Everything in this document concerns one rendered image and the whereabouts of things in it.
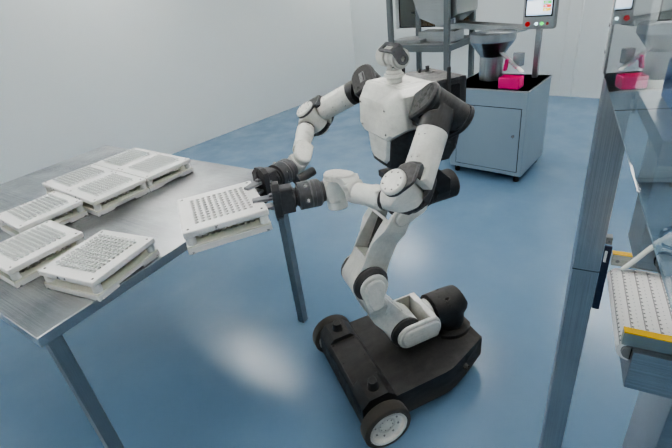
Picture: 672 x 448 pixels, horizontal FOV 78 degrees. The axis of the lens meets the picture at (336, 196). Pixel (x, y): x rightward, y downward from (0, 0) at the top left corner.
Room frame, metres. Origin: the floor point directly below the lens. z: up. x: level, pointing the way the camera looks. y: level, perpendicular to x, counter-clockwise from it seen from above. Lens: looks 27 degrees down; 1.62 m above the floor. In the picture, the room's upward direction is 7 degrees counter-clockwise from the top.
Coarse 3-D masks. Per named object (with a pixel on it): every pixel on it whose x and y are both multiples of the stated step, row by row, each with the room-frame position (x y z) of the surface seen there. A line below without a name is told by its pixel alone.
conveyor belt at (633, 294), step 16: (608, 272) 0.81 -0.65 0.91; (624, 272) 0.78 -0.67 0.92; (640, 272) 0.77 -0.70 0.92; (608, 288) 0.76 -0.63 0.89; (624, 288) 0.73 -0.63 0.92; (640, 288) 0.72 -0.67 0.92; (656, 288) 0.71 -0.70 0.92; (624, 304) 0.68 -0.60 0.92; (640, 304) 0.67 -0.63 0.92; (656, 304) 0.67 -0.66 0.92; (624, 320) 0.64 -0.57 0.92; (640, 320) 0.63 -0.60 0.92; (656, 320) 0.62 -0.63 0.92
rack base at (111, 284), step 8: (144, 256) 1.18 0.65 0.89; (152, 256) 1.19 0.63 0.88; (128, 264) 1.14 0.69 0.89; (136, 264) 1.14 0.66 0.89; (144, 264) 1.15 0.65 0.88; (120, 272) 1.10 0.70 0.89; (128, 272) 1.10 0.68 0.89; (56, 280) 1.10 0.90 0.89; (112, 280) 1.06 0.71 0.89; (120, 280) 1.07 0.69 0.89; (56, 288) 1.08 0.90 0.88; (64, 288) 1.06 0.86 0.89; (72, 288) 1.05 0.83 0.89; (80, 288) 1.04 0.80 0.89; (88, 288) 1.04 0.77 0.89; (104, 288) 1.03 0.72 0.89; (112, 288) 1.04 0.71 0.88; (80, 296) 1.03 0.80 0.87; (88, 296) 1.02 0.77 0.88; (96, 296) 1.00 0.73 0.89; (104, 296) 1.01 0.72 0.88
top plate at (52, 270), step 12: (144, 240) 1.20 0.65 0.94; (132, 252) 1.14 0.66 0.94; (48, 264) 1.13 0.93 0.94; (96, 264) 1.09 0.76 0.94; (108, 264) 1.08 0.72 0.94; (120, 264) 1.09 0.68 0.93; (48, 276) 1.08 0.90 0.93; (60, 276) 1.05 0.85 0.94; (72, 276) 1.04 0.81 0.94; (84, 276) 1.03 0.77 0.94; (96, 276) 1.03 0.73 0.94; (108, 276) 1.04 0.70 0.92
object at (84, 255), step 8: (96, 240) 1.23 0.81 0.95; (104, 240) 1.22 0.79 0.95; (112, 240) 1.21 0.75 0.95; (88, 248) 1.18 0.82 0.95; (96, 248) 1.17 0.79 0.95; (104, 248) 1.17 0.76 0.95; (112, 248) 1.17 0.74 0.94; (72, 256) 1.14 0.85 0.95; (80, 256) 1.14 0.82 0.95; (88, 256) 1.13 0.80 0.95; (96, 256) 1.13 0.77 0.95; (104, 256) 1.13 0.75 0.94; (80, 264) 1.09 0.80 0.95; (88, 264) 1.09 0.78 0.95
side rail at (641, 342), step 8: (624, 336) 0.57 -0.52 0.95; (632, 336) 0.57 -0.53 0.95; (640, 336) 0.56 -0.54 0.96; (624, 344) 0.57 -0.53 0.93; (632, 344) 0.56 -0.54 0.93; (640, 344) 0.56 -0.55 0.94; (648, 344) 0.55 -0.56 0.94; (656, 344) 0.55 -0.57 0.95; (664, 344) 0.54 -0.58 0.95; (664, 352) 0.54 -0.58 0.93
